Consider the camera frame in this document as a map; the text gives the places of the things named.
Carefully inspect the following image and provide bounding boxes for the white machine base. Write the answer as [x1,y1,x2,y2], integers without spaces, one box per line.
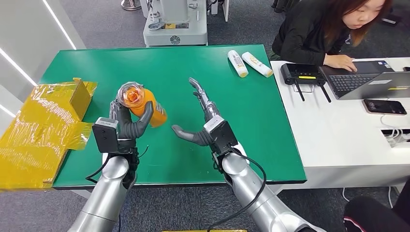
[142,0,209,48]

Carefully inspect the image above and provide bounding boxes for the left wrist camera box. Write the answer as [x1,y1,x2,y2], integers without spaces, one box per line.
[92,117,137,154]

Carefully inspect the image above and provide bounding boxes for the black smartphone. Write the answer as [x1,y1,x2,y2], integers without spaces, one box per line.
[363,99,408,116]

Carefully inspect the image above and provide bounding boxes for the open dark laptop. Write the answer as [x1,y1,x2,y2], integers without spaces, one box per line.
[320,60,395,99]

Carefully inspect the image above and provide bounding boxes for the white panel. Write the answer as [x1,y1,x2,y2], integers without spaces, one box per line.
[209,0,230,22]

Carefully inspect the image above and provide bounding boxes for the person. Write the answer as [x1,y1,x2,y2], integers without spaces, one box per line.
[269,0,393,73]
[342,179,410,232]

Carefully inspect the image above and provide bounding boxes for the white tube with yellow print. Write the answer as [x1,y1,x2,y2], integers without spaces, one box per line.
[241,52,274,78]

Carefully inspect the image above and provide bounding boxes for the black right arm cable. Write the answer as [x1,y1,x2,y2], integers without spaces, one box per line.
[206,147,267,232]

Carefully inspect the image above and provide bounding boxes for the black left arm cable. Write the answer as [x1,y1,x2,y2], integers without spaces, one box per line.
[85,145,150,185]

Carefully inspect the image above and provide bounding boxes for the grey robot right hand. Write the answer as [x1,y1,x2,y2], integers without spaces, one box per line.
[171,77,222,147]

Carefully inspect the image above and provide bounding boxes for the white power strip with plugs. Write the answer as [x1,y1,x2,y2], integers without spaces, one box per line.
[381,129,410,148]

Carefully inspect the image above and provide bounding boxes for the grey laptop lid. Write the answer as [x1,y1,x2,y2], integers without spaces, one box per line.
[338,72,410,101]

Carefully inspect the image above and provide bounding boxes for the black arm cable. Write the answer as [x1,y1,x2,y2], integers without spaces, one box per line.
[206,147,267,232]
[85,145,150,185]

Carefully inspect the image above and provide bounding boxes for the round metal stand base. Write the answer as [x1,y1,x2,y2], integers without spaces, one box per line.
[120,0,142,11]

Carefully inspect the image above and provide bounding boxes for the black router with antennas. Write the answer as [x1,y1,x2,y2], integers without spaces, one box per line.
[280,63,332,103]

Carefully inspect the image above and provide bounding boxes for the yellow film-wrapped cardboard box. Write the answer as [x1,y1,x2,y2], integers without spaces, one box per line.
[0,77,98,191]

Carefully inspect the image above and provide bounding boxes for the person's hand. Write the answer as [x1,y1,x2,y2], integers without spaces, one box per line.
[323,54,358,73]

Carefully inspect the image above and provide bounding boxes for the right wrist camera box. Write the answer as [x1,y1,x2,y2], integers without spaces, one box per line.
[203,115,239,156]

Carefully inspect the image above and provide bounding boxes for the green table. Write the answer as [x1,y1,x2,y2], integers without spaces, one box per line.
[39,44,308,205]

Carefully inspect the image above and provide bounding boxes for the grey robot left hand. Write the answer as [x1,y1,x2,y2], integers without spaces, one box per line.
[109,99,155,141]

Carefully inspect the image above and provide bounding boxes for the white desk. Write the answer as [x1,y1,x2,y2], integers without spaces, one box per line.
[270,58,410,196]

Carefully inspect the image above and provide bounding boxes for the white charging cable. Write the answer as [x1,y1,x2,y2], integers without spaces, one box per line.
[380,115,396,136]

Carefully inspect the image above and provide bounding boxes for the white tube with barcode label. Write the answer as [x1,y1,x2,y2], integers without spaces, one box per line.
[227,50,249,78]

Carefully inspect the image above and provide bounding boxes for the orange detergent bottle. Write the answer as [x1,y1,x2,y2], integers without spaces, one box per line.
[117,81,168,128]

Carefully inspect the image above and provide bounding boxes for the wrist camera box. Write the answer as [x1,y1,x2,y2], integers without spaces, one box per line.
[203,115,239,156]
[92,117,137,154]

